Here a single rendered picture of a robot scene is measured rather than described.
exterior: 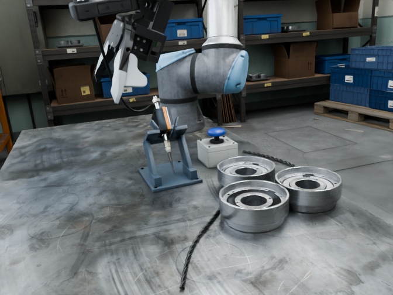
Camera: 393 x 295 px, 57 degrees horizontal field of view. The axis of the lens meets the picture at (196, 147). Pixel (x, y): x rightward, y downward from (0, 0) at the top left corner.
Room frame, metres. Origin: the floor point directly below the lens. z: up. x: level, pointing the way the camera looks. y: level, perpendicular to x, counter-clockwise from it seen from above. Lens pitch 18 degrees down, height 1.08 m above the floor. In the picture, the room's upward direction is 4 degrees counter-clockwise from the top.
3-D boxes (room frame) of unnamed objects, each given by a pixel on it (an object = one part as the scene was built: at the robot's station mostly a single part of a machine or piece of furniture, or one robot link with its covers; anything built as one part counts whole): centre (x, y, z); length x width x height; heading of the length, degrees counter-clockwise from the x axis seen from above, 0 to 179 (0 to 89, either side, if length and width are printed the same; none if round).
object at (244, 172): (0.62, -0.09, 0.82); 0.10 x 0.10 x 0.04
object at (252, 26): (4.62, -0.80, 1.11); 0.52 x 0.38 x 0.22; 107
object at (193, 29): (4.33, 0.14, 1.11); 0.52 x 0.38 x 0.22; 107
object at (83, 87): (3.96, 1.27, 0.64); 0.49 x 0.40 x 0.37; 112
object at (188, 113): (1.10, 0.05, 0.85); 0.15 x 0.15 x 0.10
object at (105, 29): (4.12, 0.77, 1.19); 0.52 x 0.42 x 0.38; 107
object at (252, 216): (0.50, -0.08, 0.82); 0.10 x 0.10 x 0.04
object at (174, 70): (1.10, 0.04, 0.97); 0.13 x 0.12 x 0.14; 72
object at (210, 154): (0.78, -0.04, 0.82); 0.08 x 0.07 x 0.05; 17
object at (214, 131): (0.77, -0.05, 0.85); 0.04 x 0.04 x 0.05
